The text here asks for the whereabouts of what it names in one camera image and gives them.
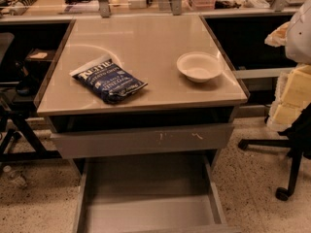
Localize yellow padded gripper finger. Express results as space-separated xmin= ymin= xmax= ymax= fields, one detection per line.
xmin=265 ymin=22 xmax=311 ymax=131

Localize blue kettle chip bag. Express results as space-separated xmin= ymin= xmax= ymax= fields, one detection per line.
xmin=70 ymin=54 xmax=147 ymax=104

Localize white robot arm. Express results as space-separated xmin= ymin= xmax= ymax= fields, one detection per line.
xmin=264 ymin=0 xmax=311 ymax=131

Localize closed top drawer front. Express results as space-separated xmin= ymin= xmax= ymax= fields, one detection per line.
xmin=52 ymin=123 xmax=233 ymax=159

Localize grey drawer cabinet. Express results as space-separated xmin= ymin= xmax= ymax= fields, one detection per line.
xmin=33 ymin=14 xmax=251 ymax=233

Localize open middle drawer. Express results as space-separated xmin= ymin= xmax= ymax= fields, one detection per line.
xmin=72 ymin=152 xmax=241 ymax=233

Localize black office chair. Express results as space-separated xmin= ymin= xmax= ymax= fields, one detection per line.
xmin=238 ymin=104 xmax=311 ymax=201

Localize white bowl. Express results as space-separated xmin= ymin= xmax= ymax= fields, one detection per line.
xmin=176 ymin=51 xmax=223 ymax=83

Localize black stand at left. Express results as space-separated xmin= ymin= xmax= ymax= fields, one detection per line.
xmin=0 ymin=31 xmax=60 ymax=162

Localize clear plastic bottle on floor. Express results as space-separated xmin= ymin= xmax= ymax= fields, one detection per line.
xmin=3 ymin=165 xmax=27 ymax=188

